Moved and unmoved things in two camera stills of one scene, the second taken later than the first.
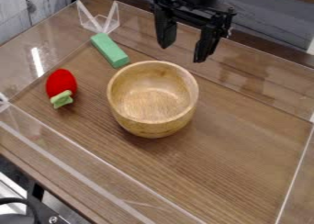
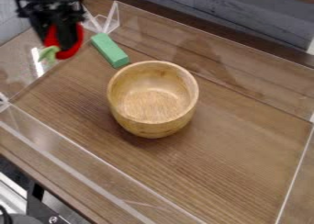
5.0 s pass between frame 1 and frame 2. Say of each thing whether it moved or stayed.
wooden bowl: stayed
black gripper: moved
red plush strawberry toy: moved
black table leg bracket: stayed
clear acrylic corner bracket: stayed
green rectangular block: stayed
